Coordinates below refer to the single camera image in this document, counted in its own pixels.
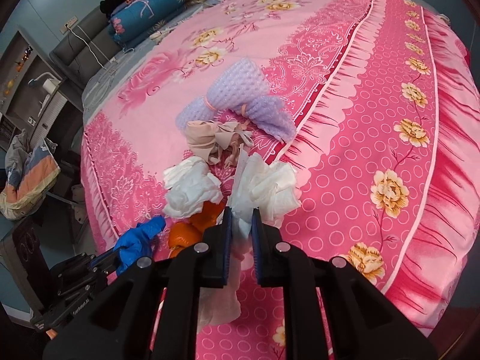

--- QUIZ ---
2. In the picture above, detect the white desk lamp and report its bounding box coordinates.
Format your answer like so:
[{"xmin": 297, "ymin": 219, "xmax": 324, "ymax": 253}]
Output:
[{"xmin": 28, "ymin": 72, "xmax": 61, "ymax": 95}]

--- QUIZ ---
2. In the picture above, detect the grey striped bed mattress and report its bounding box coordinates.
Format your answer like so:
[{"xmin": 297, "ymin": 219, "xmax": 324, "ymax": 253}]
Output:
[{"xmin": 81, "ymin": 0, "xmax": 380, "ymax": 121}]

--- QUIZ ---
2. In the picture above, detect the beige cloth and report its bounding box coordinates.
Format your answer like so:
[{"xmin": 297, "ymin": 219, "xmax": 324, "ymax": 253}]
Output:
[{"xmin": 185, "ymin": 120, "xmax": 253, "ymax": 167}]

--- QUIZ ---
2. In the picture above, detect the wall power socket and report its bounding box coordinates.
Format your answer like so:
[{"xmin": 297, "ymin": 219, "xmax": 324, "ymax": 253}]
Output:
[{"xmin": 60, "ymin": 16, "xmax": 78, "ymax": 34}]

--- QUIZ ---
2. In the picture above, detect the grey upholstered headboard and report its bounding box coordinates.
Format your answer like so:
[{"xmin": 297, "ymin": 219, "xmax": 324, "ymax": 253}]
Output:
[{"xmin": 49, "ymin": 7, "xmax": 120, "ymax": 89}]

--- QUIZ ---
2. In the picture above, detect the white tissue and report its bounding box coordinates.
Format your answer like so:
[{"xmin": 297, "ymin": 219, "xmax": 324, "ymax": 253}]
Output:
[
  {"xmin": 163, "ymin": 156, "xmax": 223, "ymax": 219},
  {"xmin": 197, "ymin": 150, "xmax": 301, "ymax": 332}
]

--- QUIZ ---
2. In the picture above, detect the pink floral quilt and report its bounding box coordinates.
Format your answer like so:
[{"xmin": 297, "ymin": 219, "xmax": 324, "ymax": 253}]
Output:
[{"xmin": 79, "ymin": 0, "xmax": 480, "ymax": 360}]

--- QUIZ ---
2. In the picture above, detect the purple foam net bundle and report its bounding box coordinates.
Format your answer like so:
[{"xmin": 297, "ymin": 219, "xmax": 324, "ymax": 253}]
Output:
[
  {"xmin": 175, "ymin": 58, "xmax": 270, "ymax": 131},
  {"xmin": 229, "ymin": 95, "xmax": 296, "ymax": 142}
]

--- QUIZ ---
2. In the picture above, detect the blue floral folded quilt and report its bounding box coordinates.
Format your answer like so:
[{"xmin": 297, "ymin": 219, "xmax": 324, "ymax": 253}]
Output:
[{"xmin": 107, "ymin": 0, "xmax": 185, "ymax": 47}]

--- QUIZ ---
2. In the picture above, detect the orange grey blanket on chair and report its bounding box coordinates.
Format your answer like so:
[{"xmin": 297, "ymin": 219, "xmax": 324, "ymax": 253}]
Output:
[{"xmin": 1, "ymin": 129, "xmax": 60, "ymax": 221}]

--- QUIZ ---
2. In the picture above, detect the white charging cable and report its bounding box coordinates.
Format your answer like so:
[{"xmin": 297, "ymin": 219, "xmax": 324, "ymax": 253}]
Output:
[{"xmin": 67, "ymin": 23, "xmax": 122, "ymax": 95}]

